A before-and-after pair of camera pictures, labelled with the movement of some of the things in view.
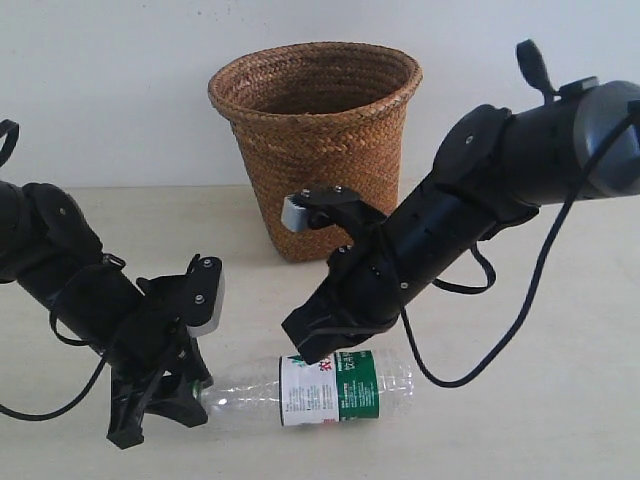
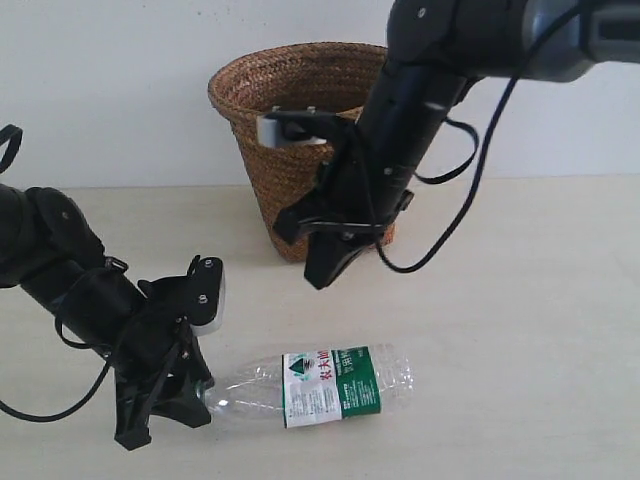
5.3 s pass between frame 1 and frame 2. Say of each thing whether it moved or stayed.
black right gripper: moved
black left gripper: stayed
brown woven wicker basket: stayed
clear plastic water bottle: stayed
